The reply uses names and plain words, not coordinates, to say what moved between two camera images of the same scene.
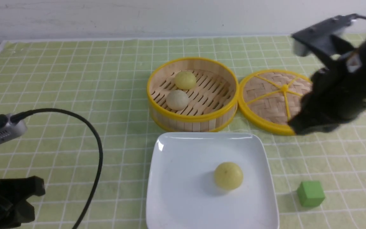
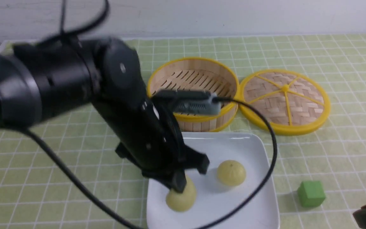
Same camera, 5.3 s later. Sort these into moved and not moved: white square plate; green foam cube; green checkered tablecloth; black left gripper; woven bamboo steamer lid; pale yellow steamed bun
Moved: black left gripper; pale yellow steamed bun
Not moved: white square plate; green foam cube; woven bamboo steamer lid; green checkered tablecloth
